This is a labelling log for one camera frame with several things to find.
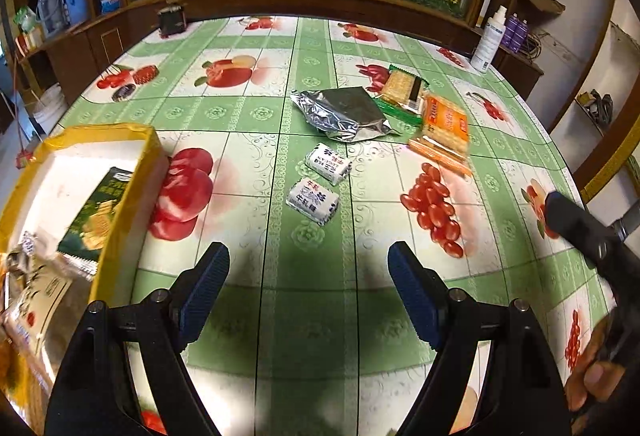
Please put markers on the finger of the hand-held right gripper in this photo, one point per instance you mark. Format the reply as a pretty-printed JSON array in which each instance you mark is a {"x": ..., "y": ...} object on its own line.
[{"x": 575, "y": 221}]

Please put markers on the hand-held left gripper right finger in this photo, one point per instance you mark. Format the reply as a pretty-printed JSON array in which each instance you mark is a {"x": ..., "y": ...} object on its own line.
[{"x": 415, "y": 301}]

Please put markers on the green cracker packet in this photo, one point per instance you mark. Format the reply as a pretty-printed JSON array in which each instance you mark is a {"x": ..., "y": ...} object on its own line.
[{"x": 400, "y": 89}]

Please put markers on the person's right hand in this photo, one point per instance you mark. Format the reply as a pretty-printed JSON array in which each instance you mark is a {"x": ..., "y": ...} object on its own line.
[{"x": 595, "y": 381}]

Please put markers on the orange cracker packet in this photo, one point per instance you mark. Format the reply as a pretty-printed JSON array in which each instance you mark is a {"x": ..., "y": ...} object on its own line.
[{"x": 445, "y": 124}]

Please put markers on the white bucket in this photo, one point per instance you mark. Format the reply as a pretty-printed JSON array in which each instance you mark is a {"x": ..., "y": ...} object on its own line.
[{"x": 47, "y": 111}]

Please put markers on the dark tools on shelf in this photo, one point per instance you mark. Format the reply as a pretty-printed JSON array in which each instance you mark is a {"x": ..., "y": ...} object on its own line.
[{"x": 597, "y": 104}]

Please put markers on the purple bottles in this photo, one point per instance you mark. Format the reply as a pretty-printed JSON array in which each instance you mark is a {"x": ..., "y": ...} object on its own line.
[{"x": 510, "y": 31}]

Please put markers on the red and white box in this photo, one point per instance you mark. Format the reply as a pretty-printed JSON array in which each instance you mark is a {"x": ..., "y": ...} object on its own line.
[{"x": 30, "y": 39}]

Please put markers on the translucent jug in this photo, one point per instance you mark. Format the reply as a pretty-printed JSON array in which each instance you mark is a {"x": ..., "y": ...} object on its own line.
[{"x": 50, "y": 14}]

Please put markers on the white candy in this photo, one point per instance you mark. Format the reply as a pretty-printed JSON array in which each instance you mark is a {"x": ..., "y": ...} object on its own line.
[
  {"x": 327, "y": 163},
  {"x": 312, "y": 200}
]

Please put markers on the beige snack packet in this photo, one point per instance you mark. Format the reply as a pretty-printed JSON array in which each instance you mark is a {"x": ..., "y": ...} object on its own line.
[{"x": 45, "y": 296}]

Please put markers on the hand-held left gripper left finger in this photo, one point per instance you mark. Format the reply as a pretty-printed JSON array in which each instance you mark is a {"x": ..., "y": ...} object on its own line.
[{"x": 202, "y": 296}]

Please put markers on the white spray bottle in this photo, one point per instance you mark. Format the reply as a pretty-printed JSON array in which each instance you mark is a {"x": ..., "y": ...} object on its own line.
[{"x": 487, "y": 46}]

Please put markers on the small black device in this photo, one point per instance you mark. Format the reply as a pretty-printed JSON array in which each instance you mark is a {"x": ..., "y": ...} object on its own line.
[{"x": 172, "y": 21}]

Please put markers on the silver foil packet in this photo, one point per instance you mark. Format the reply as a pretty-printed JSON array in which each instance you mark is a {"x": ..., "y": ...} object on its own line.
[{"x": 345, "y": 111}]

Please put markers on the yellow tray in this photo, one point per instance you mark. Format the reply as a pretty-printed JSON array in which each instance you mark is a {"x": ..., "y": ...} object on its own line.
[{"x": 125, "y": 196}]

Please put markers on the dark green snack packet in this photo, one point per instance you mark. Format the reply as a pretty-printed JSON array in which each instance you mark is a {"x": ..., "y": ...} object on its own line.
[{"x": 95, "y": 216}]

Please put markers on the red broom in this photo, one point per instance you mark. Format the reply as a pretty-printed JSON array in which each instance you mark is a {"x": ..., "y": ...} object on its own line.
[{"x": 22, "y": 160}]

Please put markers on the purple can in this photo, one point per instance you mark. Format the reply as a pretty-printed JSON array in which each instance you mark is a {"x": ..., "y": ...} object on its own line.
[{"x": 523, "y": 35}]

